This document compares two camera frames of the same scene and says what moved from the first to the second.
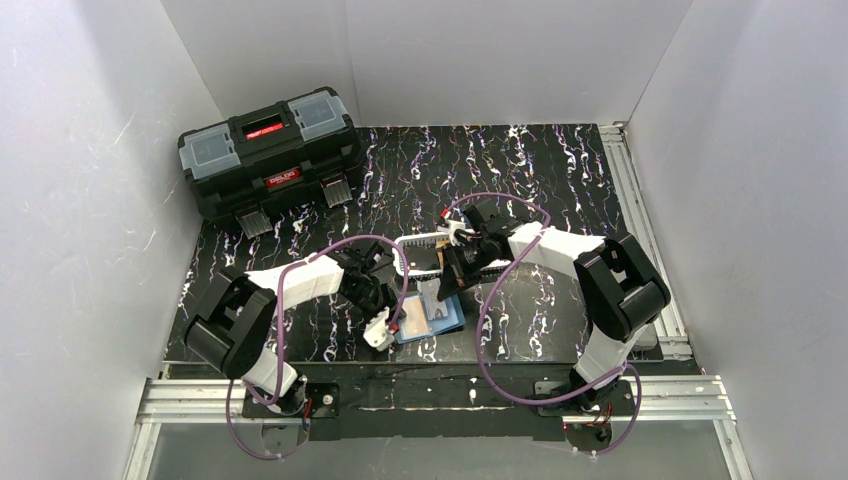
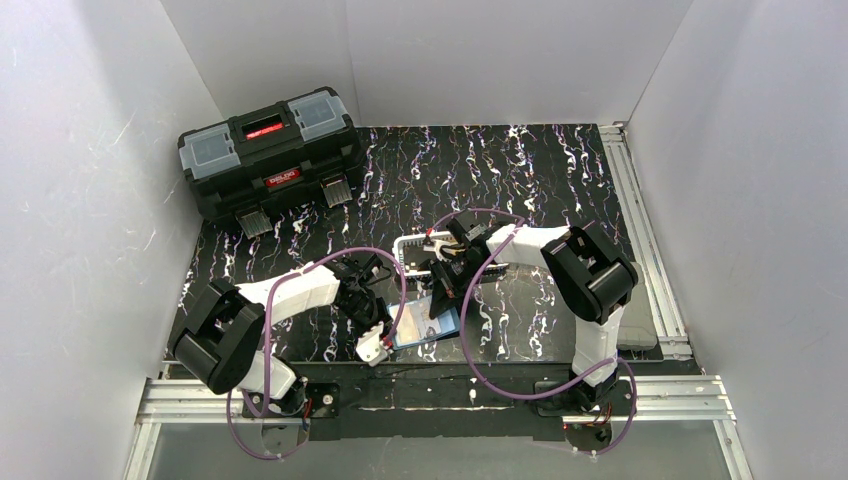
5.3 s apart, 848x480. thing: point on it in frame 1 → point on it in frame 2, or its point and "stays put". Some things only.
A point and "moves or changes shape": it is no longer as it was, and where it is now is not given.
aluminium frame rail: x=681 y=399 stays put
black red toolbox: x=255 y=163 stays put
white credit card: x=429 y=289 moves or changes shape
